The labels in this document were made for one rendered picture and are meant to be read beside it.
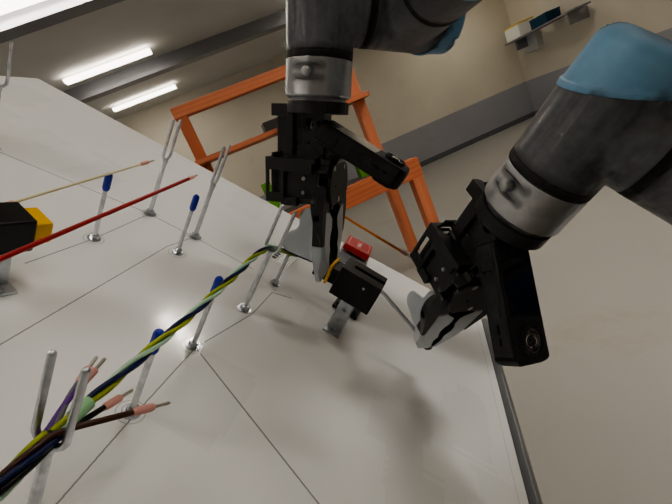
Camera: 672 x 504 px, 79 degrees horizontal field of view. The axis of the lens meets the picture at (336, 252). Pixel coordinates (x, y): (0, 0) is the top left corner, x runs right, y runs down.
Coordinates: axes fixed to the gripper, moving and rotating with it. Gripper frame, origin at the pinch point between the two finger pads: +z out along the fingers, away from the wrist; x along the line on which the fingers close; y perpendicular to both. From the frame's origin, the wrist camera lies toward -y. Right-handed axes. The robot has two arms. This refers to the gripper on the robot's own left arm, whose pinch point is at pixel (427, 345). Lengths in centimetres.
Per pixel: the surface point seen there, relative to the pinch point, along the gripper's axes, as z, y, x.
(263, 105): 406, 815, -224
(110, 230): 3.3, 23.1, 34.3
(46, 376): -18.3, -7.3, 34.8
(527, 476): 4.0, -15.6, -7.8
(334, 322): 4.8, 7.5, 8.3
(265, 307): 4.5, 10.5, 17.0
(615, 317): 77, 36, -179
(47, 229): -6.7, 13.3, 38.4
